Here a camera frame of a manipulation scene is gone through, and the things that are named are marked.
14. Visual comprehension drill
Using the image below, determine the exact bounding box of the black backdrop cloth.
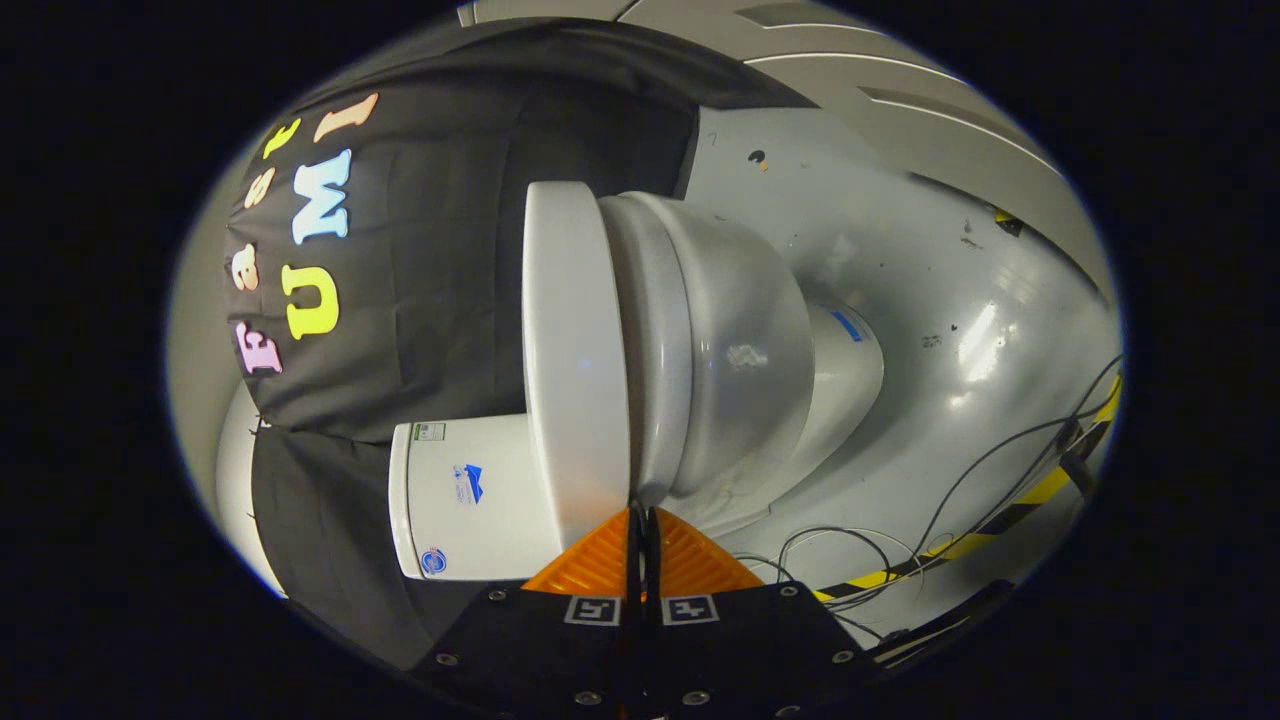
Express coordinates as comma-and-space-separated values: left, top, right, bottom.
224, 20, 813, 671

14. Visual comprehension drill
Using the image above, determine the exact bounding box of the white cabinet with slots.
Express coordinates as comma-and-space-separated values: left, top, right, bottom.
458, 0, 1113, 293

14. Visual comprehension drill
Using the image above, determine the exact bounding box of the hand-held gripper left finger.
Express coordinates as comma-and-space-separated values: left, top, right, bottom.
410, 505, 646, 720

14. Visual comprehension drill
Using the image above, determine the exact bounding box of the white toilet tank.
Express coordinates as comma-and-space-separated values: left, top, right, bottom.
387, 412, 563, 582

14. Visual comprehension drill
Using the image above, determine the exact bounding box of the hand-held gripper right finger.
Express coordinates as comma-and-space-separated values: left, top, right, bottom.
640, 505, 883, 720

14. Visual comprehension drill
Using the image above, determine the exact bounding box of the black floor cable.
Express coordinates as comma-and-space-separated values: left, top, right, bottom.
912, 354, 1127, 563

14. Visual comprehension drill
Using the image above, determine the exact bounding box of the thin looped floor cable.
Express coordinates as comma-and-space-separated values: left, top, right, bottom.
722, 524, 926, 613

